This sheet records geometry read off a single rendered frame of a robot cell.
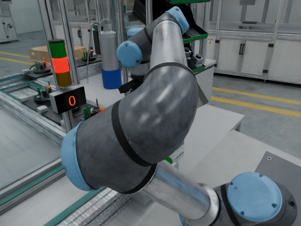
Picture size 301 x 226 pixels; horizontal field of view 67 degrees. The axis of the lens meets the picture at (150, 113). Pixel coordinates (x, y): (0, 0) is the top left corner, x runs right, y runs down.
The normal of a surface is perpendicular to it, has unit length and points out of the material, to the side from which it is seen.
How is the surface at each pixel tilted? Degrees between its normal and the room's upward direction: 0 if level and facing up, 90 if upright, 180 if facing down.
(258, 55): 90
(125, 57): 90
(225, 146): 0
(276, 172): 45
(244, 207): 39
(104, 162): 89
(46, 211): 0
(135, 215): 0
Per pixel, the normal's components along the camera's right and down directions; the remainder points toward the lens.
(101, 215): 0.77, 0.28
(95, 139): -0.51, -0.22
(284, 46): -0.50, 0.40
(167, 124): 0.41, 0.07
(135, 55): -0.18, 0.46
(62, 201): -0.02, -0.89
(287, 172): -0.56, -0.41
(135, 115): -0.26, -0.31
